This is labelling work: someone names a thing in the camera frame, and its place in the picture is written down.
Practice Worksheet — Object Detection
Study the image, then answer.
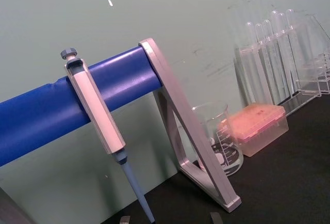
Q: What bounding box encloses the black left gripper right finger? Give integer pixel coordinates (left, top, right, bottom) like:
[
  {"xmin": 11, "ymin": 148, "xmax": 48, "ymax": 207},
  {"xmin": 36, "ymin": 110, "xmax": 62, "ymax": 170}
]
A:
[{"xmin": 209, "ymin": 212, "xmax": 223, "ymax": 224}]

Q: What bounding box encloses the black table cloth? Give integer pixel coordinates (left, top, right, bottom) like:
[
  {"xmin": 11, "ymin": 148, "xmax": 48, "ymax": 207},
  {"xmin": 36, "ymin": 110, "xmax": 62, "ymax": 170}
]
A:
[{"xmin": 97, "ymin": 89, "xmax": 330, "ymax": 224}]

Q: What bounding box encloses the clear glass beaker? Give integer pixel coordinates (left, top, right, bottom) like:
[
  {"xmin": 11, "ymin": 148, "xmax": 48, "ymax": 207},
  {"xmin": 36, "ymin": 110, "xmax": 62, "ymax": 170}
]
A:
[{"xmin": 191, "ymin": 102, "xmax": 244, "ymax": 177}]

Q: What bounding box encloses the orange translucent pipette tip box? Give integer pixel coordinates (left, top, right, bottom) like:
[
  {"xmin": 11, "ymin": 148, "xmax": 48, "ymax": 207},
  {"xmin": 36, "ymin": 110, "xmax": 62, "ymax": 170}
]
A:
[{"xmin": 217, "ymin": 103, "xmax": 289, "ymax": 157}]

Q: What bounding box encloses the white and blue-grey pipette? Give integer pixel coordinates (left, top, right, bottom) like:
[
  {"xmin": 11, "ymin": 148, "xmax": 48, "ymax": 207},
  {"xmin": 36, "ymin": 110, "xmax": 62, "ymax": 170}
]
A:
[{"xmin": 60, "ymin": 46, "xmax": 156, "ymax": 224}]

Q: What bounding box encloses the pipette stand with blue bar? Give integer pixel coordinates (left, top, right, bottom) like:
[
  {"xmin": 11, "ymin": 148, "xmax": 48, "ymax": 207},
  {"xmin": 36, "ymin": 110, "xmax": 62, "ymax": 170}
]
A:
[{"xmin": 0, "ymin": 37, "xmax": 242, "ymax": 224}]

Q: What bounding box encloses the clear acrylic test tube rack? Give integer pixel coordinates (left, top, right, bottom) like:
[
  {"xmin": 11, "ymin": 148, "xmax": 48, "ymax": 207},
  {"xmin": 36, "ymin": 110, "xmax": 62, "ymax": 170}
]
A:
[{"xmin": 234, "ymin": 29, "xmax": 323, "ymax": 117}]

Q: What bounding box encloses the small clear acrylic stand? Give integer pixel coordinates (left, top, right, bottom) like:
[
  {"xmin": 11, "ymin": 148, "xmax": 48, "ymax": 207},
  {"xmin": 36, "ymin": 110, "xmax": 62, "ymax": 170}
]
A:
[{"xmin": 295, "ymin": 50, "xmax": 330, "ymax": 98}]

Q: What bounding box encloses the clear glass test tube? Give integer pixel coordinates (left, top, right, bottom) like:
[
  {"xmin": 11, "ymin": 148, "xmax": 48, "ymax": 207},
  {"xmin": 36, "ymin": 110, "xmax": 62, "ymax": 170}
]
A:
[
  {"xmin": 276, "ymin": 12, "xmax": 293, "ymax": 101},
  {"xmin": 254, "ymin": 23, "xmax": 267, "ymax": 54},
  {"xmin": 245, "ymin": 22, "xmax": 259, "ymax": 103},
  {"xmin": 262, "ymin": 19, "xmax": 273, "ymax": 46},
  {"xmin": 269, "ymin": 10, "xmax": 281, "ymax": 41},
  {"xmin": 285, "ymin": 9, "xmax": 304, "ymax": 93}
]

